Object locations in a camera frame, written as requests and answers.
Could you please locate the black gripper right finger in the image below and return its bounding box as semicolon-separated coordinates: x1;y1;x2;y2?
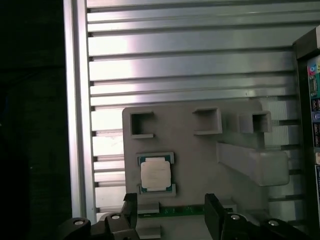
204;193;312;240

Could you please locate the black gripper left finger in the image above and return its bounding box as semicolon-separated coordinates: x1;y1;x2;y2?
56;192;139;240

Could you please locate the silver CPU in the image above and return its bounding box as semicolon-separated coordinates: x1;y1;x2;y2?
137;155;175;195

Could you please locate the green RAM stick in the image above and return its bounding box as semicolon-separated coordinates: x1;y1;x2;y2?
137;205;206;215

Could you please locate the grey plastic parts rack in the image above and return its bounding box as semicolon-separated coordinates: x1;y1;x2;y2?
121;98;291;240

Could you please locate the black PC case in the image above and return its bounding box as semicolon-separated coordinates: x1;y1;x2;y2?
291;24;320;240

